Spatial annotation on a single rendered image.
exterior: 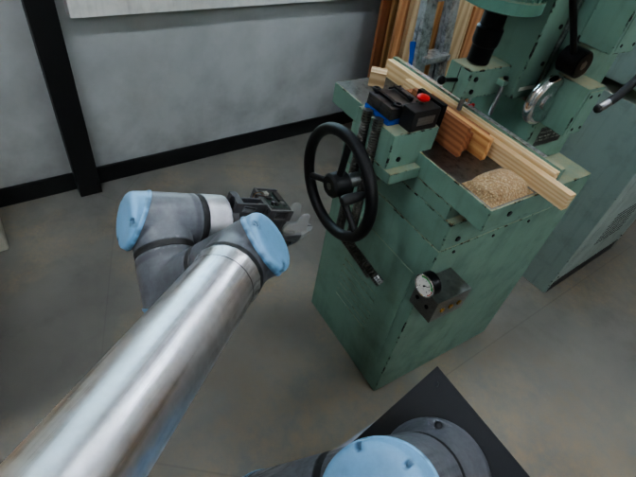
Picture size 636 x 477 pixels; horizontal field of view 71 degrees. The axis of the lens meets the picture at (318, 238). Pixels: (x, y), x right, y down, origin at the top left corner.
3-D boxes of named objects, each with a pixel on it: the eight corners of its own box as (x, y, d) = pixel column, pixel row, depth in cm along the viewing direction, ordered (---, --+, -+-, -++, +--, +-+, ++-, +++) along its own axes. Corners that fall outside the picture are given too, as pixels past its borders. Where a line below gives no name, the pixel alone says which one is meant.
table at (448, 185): (303, 105, 125) (305, 85, 121) (387, 92, 139) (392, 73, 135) (450, 246, 91) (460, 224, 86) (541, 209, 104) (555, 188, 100)
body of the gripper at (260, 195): (298, 212, 81) (240, 210, 73) (280, 248, 85) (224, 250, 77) (278, 187, 85) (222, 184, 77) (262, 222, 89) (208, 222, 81)
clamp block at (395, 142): (349, 138, 110) (357, 104, 104) (392, 129, 116) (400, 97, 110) (385, 171, 102) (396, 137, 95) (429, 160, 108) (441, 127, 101)
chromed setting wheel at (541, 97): (510, 124, 108) (535, 75, 99) (541, 116, 113) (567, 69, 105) (520, 131, 106) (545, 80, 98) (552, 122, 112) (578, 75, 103)
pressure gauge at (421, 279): (409, 290, 111) (418, 268, 106) (420, 285, 113) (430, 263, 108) (425, 308, 108) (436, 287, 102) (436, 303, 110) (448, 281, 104)
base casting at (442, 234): (340, 154, 133) (345, 128, 127) (471, 124, 159) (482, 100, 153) (439, 254, 108) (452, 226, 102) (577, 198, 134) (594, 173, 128)
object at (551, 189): (400, 92, 126) (404, 79, 123) (406, 91, 127) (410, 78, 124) (560, 210, 95) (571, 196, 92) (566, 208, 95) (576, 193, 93)
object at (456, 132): (404, 116, 116) (413, 88, 110) (408, 115, 116) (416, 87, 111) (456, 157, 104) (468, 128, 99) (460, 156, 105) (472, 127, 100)
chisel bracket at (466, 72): (439, 93, 109) (450, 58, 103) (478, 86, 115) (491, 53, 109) (460, 107, 105) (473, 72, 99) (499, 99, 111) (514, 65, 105)
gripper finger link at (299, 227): (328, 218, 88) (292, 217, 82) (316, 240, 91) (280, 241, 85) (320, 208, 90) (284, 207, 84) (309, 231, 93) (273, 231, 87)
